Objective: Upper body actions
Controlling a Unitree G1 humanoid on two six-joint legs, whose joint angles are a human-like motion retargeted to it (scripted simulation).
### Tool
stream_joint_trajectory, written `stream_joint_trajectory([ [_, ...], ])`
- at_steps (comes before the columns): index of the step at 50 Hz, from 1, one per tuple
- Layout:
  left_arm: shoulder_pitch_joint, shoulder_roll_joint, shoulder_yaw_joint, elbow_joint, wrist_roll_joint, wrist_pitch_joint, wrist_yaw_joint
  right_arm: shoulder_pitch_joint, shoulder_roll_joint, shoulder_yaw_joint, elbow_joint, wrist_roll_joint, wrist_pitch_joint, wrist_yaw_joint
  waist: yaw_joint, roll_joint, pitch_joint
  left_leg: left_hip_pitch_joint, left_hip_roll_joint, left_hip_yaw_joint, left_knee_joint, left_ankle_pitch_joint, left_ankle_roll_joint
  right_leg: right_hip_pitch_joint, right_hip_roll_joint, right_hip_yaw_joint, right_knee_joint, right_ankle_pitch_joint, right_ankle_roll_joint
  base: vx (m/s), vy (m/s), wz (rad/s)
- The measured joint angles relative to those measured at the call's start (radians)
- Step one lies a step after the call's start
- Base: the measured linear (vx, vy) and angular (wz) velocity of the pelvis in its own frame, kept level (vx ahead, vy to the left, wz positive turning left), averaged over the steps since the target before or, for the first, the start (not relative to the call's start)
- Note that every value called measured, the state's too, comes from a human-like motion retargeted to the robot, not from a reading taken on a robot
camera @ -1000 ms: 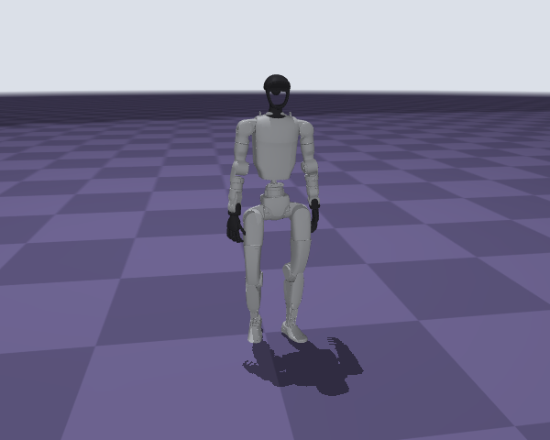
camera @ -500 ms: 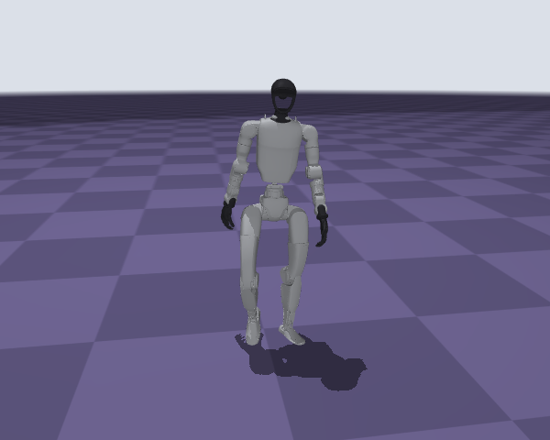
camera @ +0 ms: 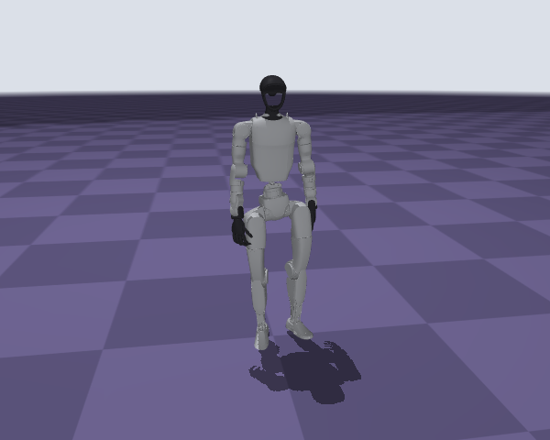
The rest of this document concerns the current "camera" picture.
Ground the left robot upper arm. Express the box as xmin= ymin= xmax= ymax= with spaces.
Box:
xmin=293 ymin=119 xmax=314 ymax=175

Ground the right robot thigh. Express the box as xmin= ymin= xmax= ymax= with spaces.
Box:
xmin=243 ymin=206 xmax=269 ymax=285

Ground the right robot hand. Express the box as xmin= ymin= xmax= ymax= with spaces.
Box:
xmin=231 ymin=206 xmax=253 ymax=247

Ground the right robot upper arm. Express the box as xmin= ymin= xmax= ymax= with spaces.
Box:
xmin=232 ymin=120 xmax=252 ymax=178

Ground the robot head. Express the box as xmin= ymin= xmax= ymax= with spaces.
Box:
xmin=259 ymin=75 xmax=286 ymax=120

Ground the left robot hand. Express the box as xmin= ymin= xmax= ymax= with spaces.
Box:
xmin=308 ymin=200 xmax=317 ymax=231

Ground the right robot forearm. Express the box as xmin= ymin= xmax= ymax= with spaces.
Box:
xmin=229 ymin=164 xmax=244 ymax=216

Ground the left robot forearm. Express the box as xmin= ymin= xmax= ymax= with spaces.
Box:
xmin=302 ymin=162 xmax=317 ymax=206

